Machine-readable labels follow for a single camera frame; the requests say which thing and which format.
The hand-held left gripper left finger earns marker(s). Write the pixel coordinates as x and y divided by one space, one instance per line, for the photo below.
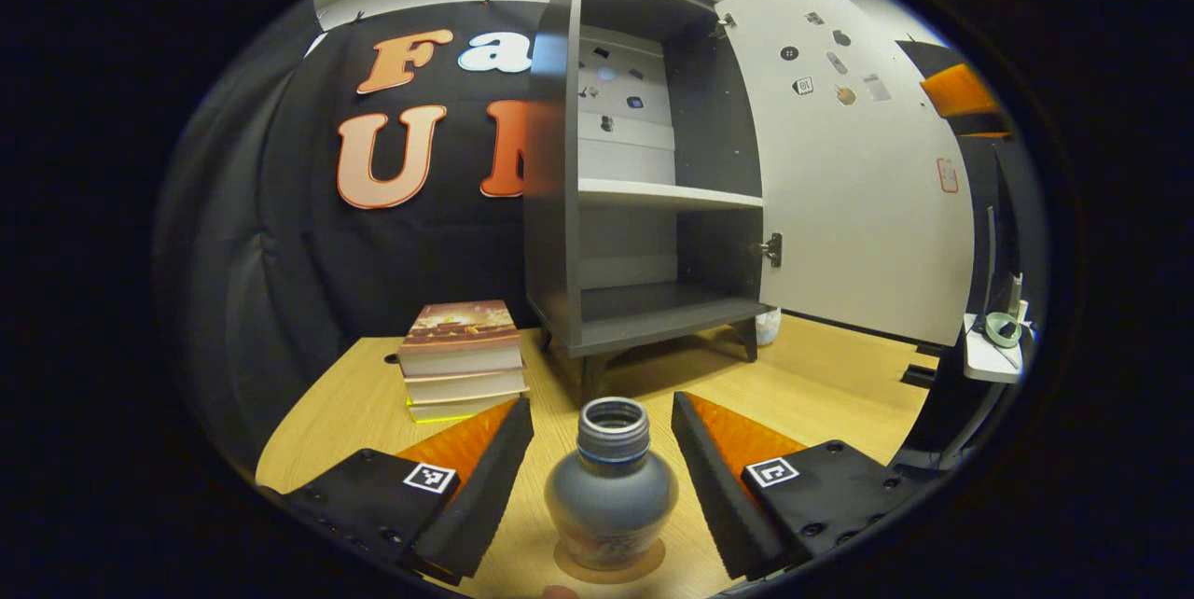
485 487

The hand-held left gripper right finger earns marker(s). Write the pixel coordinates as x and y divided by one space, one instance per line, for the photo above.
714 496

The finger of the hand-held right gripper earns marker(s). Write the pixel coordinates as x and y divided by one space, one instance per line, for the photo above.
959 90

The silver bottle pink label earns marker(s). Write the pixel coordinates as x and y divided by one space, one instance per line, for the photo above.
611 496

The brown round coaster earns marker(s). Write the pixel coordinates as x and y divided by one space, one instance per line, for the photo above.
606 578

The white cabinet door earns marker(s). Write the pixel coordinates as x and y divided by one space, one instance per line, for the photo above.
858 207

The grey cabinet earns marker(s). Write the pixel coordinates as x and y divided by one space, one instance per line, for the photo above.
550 207

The metal cabinet hinge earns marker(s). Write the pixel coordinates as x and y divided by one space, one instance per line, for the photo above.
725 21
771 249

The white cabinet shelf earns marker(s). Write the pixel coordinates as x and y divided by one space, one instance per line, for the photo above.
653 196

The white paperback book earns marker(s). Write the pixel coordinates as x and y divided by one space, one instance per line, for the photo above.
466 386

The brown cover book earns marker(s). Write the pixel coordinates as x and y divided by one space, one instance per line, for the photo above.
462 333

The black table clamp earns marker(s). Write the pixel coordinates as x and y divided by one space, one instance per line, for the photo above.
919 375

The black metal stand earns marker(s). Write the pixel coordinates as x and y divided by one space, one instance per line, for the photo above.
942 422

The small white tray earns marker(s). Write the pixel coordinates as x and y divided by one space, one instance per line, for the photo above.
989 364

